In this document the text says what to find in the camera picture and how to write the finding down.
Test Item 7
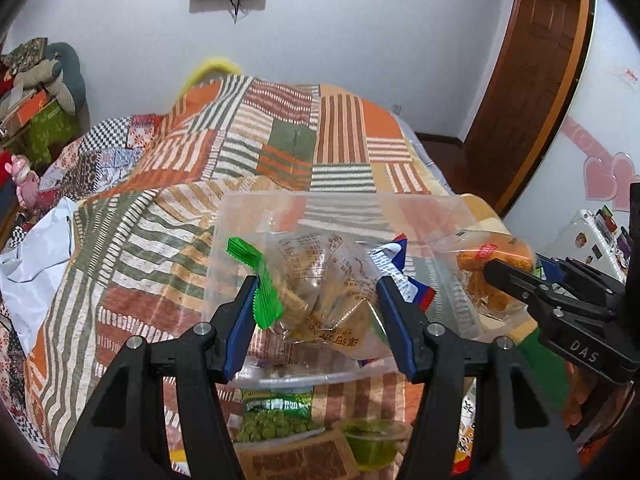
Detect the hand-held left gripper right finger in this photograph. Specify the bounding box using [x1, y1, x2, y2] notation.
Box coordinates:
[376, 276, 576, 480]

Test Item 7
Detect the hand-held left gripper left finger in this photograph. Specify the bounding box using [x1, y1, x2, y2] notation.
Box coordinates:
[59, 275, 261, 480]

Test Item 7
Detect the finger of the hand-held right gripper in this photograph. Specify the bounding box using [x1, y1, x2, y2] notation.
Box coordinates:
[482, 258, 557, 319]
[536, 255, 627, 307]

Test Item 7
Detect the orange fried snack packet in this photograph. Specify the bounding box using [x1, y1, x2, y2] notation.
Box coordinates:
[432, 229, 538, 323]

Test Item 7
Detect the clear cracker packet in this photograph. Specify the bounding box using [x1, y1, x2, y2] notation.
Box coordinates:
[260, 230, 397, 362]

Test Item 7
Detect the clear plastic storage box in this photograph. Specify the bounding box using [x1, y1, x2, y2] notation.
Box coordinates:
[202, 191, 488, 393]

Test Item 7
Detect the green foil packet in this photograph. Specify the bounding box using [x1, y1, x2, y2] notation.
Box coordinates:
[226, 237, 284, 331]

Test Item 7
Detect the blue red white packet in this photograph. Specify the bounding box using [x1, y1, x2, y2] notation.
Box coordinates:
[367, 234, 436, 312]

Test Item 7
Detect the white stickered suitcase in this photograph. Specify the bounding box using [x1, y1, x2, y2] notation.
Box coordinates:
[542, 207, 634, 282]

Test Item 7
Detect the green pea snack packet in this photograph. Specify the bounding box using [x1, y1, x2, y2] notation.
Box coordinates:
[235, 391, 326, 445]

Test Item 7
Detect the striped patchwork blanket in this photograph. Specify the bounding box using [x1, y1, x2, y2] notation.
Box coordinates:
[25, 75, 532, 477]

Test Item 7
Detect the green jelly cup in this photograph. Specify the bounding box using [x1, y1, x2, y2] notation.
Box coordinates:
[336, 417, 413, 474]

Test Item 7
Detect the white colourful print packet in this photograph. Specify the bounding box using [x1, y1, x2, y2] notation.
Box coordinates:
[450, 375, 482, 476]

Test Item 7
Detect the brown cracker packet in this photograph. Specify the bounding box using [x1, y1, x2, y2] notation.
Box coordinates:
[235, 430, 362, 480]

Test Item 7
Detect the brown wooden door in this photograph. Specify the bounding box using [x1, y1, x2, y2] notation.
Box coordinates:
[462, 0, 592, 212]

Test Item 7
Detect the checkered patchwork quilt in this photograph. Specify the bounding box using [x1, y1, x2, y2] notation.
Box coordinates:
[0, 114, 166, 466]

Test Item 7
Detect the white cloth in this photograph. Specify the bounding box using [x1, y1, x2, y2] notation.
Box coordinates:
[0, 197, 77, 356]

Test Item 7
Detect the pink plush toy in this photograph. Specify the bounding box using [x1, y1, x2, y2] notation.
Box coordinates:
[10, 155, 42, 212]

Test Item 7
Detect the yellow fluffy cushion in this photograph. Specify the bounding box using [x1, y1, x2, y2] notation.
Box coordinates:
[179, 57, 244, 97]

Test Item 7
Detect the green cardboard box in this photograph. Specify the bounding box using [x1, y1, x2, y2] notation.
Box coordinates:
[24, 102, 82, 167]

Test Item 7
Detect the orange cardboard box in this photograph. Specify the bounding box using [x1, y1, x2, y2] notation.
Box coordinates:
[0, 89, 57, 134]

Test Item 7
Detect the grey stuffed toy pile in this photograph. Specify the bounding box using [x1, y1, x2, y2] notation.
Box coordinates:
[10, 42, 87, 114]

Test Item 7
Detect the dark patterned cloth bag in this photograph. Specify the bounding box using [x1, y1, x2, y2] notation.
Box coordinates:
[0, 37, 49, 77]

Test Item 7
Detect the pink heart wall sticker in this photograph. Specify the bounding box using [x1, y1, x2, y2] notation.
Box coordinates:
[560, 115, 640, 212]

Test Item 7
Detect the black screen cable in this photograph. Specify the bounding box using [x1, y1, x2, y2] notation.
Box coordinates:
[226, 0, 252, 24]

